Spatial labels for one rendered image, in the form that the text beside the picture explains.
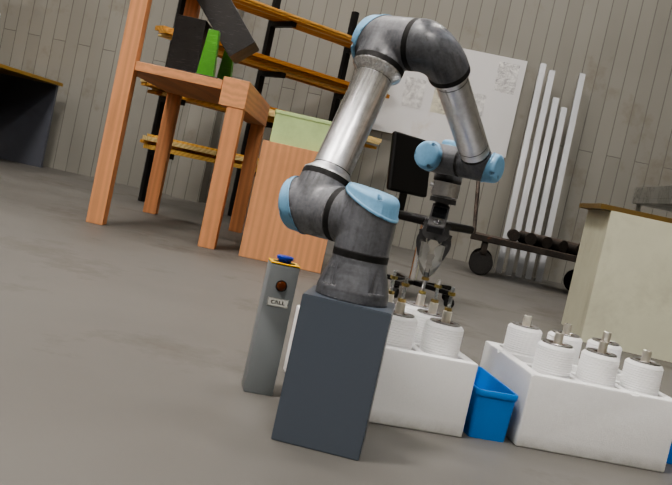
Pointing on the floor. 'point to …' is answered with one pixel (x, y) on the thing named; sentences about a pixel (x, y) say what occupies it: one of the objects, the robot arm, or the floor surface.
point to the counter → (623, 280)
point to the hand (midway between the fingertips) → (426, 271)
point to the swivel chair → (402, 156)
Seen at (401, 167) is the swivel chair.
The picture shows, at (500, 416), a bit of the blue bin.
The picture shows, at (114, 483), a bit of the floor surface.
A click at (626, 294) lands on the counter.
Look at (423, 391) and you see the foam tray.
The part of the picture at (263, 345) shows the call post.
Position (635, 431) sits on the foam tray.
